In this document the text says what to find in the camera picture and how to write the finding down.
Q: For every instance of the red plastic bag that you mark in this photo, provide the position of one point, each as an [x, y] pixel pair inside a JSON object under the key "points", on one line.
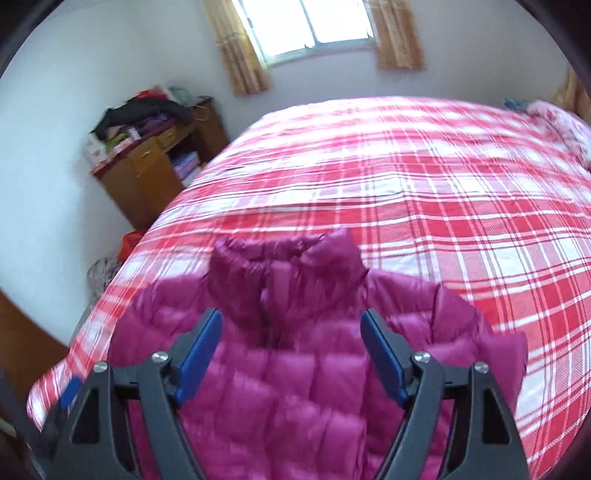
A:
{"points": [[130, 244]]}

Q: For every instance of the stack of purple packets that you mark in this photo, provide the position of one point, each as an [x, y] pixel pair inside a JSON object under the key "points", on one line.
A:
{"points": [[185, 165]]}

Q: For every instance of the black jacket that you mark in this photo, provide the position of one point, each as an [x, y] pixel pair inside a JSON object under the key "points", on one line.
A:
{"points": [[138, 110]]}

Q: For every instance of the window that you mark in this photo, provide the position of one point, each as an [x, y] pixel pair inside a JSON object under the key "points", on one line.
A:
{"points": [[304, 23]]}

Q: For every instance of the wooden desk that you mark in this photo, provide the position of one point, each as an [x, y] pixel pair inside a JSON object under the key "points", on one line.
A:
{"points": [[138, 180]]}

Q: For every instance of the magenta puffer jacket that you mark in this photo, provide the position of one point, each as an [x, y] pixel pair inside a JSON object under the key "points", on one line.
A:
{"points": [[295, 369]]}

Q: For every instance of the wooden door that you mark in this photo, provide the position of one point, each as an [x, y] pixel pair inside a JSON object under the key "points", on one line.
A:
{"points": [[23, 341]]}

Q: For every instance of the patterned fabric bag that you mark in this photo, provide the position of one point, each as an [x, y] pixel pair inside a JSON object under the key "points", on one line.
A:
{"points": [[104, 277]]}

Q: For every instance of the short tan patterned curtain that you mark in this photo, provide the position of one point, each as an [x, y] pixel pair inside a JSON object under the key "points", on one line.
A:
{"points": [[397, 37]]}

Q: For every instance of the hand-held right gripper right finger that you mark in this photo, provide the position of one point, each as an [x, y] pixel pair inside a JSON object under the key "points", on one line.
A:
{"points": [[383, 355]]}

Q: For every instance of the purple cloth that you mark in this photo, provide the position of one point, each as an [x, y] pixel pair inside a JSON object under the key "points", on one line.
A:
{"points": [[154, 125]]}

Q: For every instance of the white cardboard box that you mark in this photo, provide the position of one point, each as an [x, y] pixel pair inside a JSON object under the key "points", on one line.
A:
{"points": [[96, 151]]}

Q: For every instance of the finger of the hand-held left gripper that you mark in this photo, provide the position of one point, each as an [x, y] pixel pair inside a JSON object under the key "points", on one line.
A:
{"points": [[71, 392]]}

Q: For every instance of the wooden headboard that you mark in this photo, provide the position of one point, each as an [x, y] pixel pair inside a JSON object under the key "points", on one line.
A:
{"points": [[575, 92]]}

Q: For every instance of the pale teal cloth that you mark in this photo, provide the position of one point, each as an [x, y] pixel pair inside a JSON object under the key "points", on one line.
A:
{"points": [[180, 94]]}

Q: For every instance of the bed with red plaid sheet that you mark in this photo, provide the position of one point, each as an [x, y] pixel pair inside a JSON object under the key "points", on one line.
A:
{"points": [[415, 184]]}

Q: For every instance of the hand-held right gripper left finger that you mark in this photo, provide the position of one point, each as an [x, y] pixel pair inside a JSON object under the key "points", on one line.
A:
{"points": [[196, 360]]}

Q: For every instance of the blue cloth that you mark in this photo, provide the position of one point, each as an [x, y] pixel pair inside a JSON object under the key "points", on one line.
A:
{"points": [[515, 105]]}

